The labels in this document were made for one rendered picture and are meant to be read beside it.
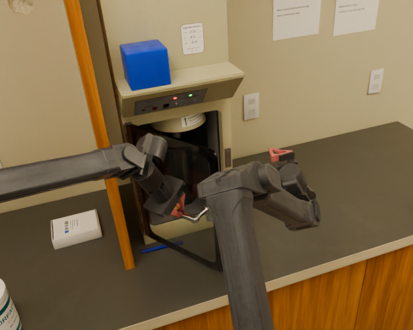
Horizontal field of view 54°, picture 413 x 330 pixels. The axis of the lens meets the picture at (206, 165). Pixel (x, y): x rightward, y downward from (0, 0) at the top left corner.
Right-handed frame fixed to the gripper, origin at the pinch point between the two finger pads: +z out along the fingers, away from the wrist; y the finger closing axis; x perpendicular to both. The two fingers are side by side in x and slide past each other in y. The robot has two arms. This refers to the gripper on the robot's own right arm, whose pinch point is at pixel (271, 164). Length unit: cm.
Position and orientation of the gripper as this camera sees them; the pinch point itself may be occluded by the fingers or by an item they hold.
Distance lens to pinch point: 123.4
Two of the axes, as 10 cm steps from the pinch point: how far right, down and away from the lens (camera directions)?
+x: -9.4, 2.4, -2.5
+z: -3.4, -4.9, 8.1
